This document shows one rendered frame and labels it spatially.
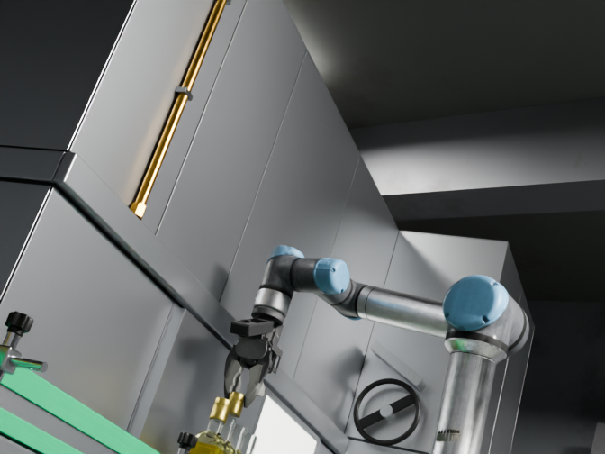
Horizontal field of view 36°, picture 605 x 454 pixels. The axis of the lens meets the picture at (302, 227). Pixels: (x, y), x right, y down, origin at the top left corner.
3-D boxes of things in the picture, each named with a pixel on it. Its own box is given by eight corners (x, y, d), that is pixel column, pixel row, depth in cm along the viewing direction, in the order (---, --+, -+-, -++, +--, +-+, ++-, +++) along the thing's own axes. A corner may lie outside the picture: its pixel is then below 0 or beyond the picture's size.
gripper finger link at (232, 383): (236, 411, 198) (255, 372, 201) (225, 402, 193) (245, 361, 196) (224, 406, 199) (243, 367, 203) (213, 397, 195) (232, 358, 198)
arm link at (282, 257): (297, 242, 204) (266, 242, 209) (283, 288, 200) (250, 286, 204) (314, 259, 210) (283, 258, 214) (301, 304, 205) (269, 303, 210)
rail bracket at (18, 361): (-24, 428, 106) (22, 320, 112) (27, 440, 103) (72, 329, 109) (-47, 417, 103) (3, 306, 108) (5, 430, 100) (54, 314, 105)
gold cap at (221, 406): (207, 416, 185) (213, 394, 186) (211, 421, 188) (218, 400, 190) (223, 421, 184) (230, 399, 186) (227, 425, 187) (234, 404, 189)
